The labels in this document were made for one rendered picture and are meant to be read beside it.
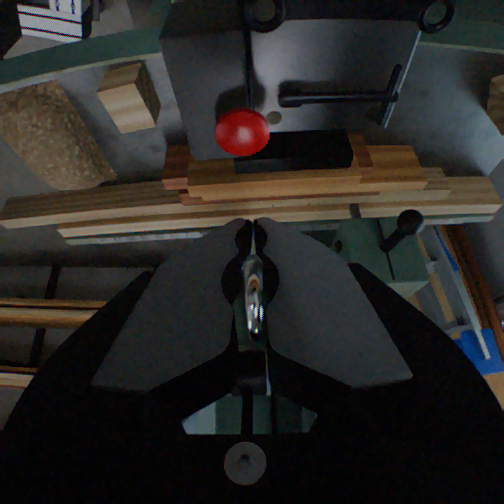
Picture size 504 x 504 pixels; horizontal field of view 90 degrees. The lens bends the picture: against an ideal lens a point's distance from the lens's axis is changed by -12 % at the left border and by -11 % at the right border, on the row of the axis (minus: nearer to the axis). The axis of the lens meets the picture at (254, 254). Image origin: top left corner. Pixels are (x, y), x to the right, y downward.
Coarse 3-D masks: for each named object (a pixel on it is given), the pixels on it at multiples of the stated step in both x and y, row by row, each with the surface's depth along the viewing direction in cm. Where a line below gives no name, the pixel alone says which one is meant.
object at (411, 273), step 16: (352, 224) 26; (368, 224) 26; (384, 224) 26; (336, 240) 28; (352, 240) 26; (368, 240) 25; (384, 240) 25; (416, 240) 25; (352, 256) 25; (368, 256) 25; (384, 256) 25; (400, 256) 25; (416, 256) 24; (384, 272) 24; (400, 272) 24; (416, 272) 24; (400, 288) 25; (416, 288) 25
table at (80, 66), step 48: (48, 48) 24; (96, 48) 23; (144, 48) 22; (432, 48) 21; (480, 48) 21; (96, 96) 24; (432, 96) 25; (480, 96) 25; (144, 144) 30; (384, 144) 31; (432, 144) 31; (480, 144) 31
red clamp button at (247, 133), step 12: (240, 108) 14; (228, 120) 14; (240, 120) 14; (252, 120) 14; (264, 120) 15; (216, 132) 15; (228, 132) 15; (240, 132) 15; (252, 132) 15; (264, 132) 15; (228, 144) 15; (240, 144) 15; (252, 144) 15; (264, 144) 16
